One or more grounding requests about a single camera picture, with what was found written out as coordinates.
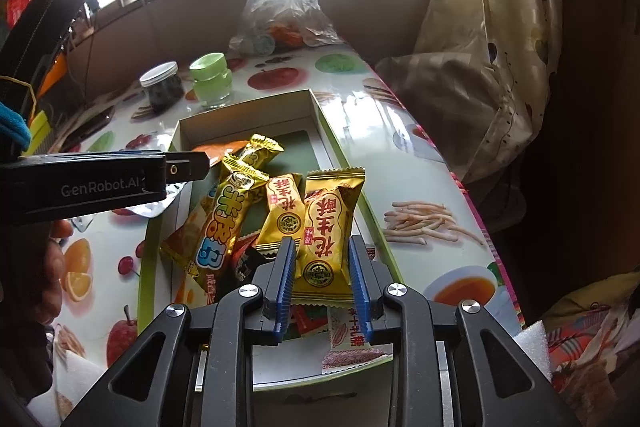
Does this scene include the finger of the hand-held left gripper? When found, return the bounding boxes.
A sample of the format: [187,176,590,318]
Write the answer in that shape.
[165,150,211,184]

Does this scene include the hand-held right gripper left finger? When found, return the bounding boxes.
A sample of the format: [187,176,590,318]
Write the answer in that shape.
[60,236,297,427]

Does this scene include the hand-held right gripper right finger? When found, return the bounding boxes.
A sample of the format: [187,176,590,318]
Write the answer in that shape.
[347,236,581,427]

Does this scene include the small red white candy packet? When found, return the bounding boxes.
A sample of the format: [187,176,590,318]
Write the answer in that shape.
[292,304,331,340]

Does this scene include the white red-patterned snack packet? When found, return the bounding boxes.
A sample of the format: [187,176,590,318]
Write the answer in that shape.
[320,304,396,375]

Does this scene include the small gold snack packet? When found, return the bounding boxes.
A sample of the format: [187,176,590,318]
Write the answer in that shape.
[256,173,304,258]
[291,167,367,308]

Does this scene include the long gold snack bar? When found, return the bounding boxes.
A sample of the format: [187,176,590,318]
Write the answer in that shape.
[187,156,271,303]
[240,134,285,172]

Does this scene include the orange snack packet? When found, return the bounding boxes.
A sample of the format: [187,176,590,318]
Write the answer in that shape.
[159,212,206,278]

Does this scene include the green and white cardboard box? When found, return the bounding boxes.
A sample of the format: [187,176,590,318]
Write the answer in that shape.
[136,88,406,393]

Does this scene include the person's left hand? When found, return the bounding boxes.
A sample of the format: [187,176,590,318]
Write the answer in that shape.
[32,222,67,325]

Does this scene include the red black snack packet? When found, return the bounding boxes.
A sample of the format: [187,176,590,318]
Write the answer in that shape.
[231,237,273,293]

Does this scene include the black smartphone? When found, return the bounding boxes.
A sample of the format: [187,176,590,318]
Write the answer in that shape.
[60,107,121,152]

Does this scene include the yellow-green box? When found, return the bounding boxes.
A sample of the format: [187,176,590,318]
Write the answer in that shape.
[29,109,52,154]

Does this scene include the dark jar with white lid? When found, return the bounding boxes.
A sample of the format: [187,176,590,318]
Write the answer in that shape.
[139,62,185,115]

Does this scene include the blue knit cloth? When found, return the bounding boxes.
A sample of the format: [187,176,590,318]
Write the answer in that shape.
[0,101,32,150]

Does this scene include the green lidded jar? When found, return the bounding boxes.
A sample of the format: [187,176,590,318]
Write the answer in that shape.
[189,53,235,109]

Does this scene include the orange object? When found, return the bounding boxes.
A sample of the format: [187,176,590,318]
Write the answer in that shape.
[37,52,68,98]

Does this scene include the printed food tablecloth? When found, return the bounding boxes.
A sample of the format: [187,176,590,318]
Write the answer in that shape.
[25,42,526,427]

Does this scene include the black bag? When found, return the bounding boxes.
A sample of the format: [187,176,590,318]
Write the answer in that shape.
[0,0,98,118]

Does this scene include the white foam sheet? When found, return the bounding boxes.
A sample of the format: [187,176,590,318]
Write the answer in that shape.
[27,324,553,427]

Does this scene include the clear plastic bag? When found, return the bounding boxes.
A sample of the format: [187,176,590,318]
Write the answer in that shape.
[227,0,346,58]

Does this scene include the red box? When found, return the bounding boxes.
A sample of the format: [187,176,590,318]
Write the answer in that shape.
[5,0,48,30]

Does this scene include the colourful floral cloth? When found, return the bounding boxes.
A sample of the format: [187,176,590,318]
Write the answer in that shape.
[542,272,640,427]

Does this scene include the cream dotted curtain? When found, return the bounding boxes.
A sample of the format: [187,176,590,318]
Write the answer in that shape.
[375,0,566,233]

